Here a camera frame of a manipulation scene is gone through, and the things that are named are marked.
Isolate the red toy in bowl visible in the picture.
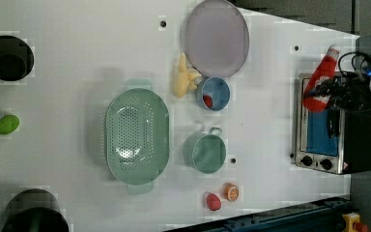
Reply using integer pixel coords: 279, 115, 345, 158
203, 95, 213, 108

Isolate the yellow plush toy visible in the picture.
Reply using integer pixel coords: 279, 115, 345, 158
174, 52, 202, 99

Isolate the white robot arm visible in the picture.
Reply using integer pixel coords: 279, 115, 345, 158
302, 71, 371, 117

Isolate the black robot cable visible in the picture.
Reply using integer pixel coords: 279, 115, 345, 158
337, 51, 371, 78

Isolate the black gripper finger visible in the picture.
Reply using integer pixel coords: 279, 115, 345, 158
327, 109, 340, 138
303, 88, 329, 99

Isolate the red strawberry toy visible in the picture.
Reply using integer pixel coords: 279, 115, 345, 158
206, 193, 222, 211

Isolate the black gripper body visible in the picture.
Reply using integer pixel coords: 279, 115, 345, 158
328, 77, 371, 111

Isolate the blue bowl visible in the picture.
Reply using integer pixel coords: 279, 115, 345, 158
195, 77, 230, 111

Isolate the red plush ketchup bottle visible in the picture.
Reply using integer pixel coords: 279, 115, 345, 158
302, 45, 340, 113

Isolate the green metal pot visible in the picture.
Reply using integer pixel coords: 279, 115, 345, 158
183, 127, 227, 174

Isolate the green bottle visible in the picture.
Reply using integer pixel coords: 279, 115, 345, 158
0, 115, 19, 135

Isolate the black toaster oven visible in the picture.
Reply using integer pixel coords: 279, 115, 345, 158
292, 73, 371, 175

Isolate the yellow red stop button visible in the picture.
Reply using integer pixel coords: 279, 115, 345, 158
342, 213, 369, 232

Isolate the dark blue table frame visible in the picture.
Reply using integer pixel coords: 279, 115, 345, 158
164, 197, 353, 232

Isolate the purple oval plate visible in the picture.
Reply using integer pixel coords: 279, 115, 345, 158
185, 0, 249, 78

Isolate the orange slice toy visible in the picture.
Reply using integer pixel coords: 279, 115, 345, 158
223, 183, 240, 202

